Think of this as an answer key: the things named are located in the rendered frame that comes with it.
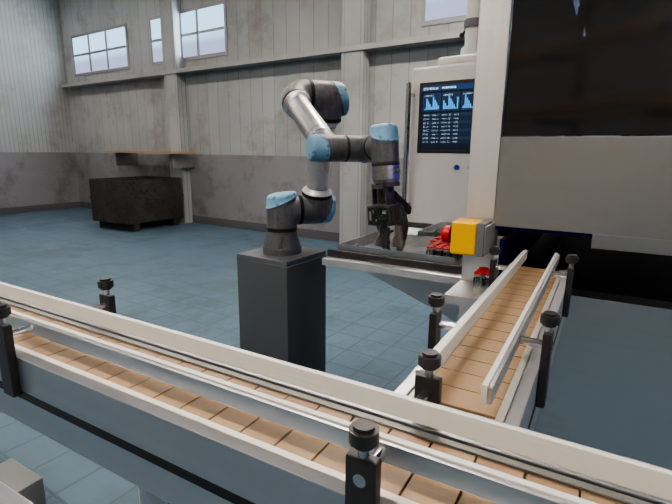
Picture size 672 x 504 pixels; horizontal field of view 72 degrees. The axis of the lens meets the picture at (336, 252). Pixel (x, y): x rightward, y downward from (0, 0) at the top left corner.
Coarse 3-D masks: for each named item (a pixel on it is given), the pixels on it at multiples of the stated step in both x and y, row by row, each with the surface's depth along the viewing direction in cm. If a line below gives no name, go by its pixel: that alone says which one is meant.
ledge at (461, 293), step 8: (456, 288) 104; (464, 288) 104; (472, 288) 104; (448, 296) 99; (456, 296) 98; (464, 296) 98; (472, 296) 98; (456, 304) 99; (464, 304) 98; (472, 304) 97
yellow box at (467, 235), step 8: (456, 224) 100; (464, 224) 99; (472, 224) 98; (480, 224) 98; (488, 224) 100; (456, 232) 100; (464, 232) 100; (472, 232) 99; (480, 232) 98; (456, 240) 101; (464, 240) 100; (472, 240) 99; (480, 240) 98; (456, 248) 101; (464, 248) 100; (472, 248) 99; (480, 248) 98; (480, 256) 99
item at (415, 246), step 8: (376, 232) 155; (352, 240) 141; (360, 240) 145; (368, 240) 150; (408, 240) 151; (416, 240) 149; (424, 240) 148; (344, 248) 134; (352, 248) 132; (360, 248) 131; (368, 248) 130; (376, 248) 128; (392, 248) 145; (408, 248) 145; (416, 248) 145; (424, 248) 145; (400, 256) 125; (408, 256) 124; (416, 256) 123; (424, 256) 122; (432, 256) 120; (440, 256) 119
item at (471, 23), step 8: (472, 0) 197; (472, 8) 198; (472, 16) 198; (464, 24) 201; (472, 24) 198; (464, 32) 210; (472, 32) 199; (472, 40) 200; (464, 48) 201; (472, 48) 199
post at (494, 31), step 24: (480, 0) 98; (504, 0) 96; (480, 24) 99; (504, 24) 97; (480, 48) 100; (504, 48) 97; (480, 72) 101; (504, 72) 98; (480, 96) 102; (504, 96) 100; (480, 120) 102; (480, 144) 103; (480, 168) 104; (480, 192) 105; (480, 216) 106; (480, 264) 108
